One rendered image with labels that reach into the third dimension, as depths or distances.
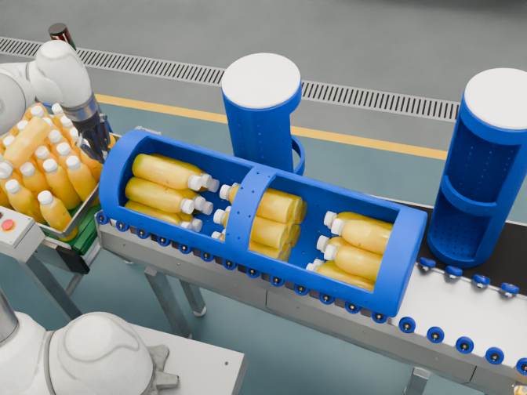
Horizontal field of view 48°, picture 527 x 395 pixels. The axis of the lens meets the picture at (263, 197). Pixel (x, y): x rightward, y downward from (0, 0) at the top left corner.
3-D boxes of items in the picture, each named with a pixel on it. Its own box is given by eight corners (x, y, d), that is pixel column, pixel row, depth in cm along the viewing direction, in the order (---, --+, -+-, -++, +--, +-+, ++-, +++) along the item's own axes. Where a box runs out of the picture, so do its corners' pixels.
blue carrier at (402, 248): (390, 338, 153) (404, 278, 132) (112, 237, 180) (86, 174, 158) (418, 255, 170) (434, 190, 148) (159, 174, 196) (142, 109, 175)
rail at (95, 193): (67, 237, 183) (64, 232, 180) (65, 237, 183) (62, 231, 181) (134, 146, 203) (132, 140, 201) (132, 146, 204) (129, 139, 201)
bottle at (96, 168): (92, 179, 203) (74, 143, 188) (112, 172, 204) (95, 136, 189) (96, 193, 199) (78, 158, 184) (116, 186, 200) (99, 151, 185)
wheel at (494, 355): (507, 353, 146) (507, 349, 148) (488, 346, 147) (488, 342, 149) (501, 368, 147) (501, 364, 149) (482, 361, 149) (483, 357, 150)
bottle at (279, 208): (286, 205, 152) (223, 186, 157) (283, 228, 155) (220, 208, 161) (296, 195, 158) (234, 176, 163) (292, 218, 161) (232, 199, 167)
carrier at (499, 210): (431, 208, 273) (422, 260, 257) (468, 63, 202) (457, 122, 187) (496, 222, 266) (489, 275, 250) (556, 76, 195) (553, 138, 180)
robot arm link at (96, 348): (155, 400, 132) (129, 365, 114) (75, 414, 131) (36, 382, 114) (153, 334, 141) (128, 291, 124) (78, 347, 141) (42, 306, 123)
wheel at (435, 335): (446, 331, 150) (447, 328, 152) (428, 326, 152) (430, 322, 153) (441, 346, 152) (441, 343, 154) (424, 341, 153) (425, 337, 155)
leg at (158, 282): (188, 346, 259) (154, 277, 209) (176, 341, 261) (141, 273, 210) (194, 334, 262) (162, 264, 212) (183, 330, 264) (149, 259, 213)
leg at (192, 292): (202, 318, 266) (173, 246, 216) (191, 314, 268) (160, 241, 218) (208, 307, 269) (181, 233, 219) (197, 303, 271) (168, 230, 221)
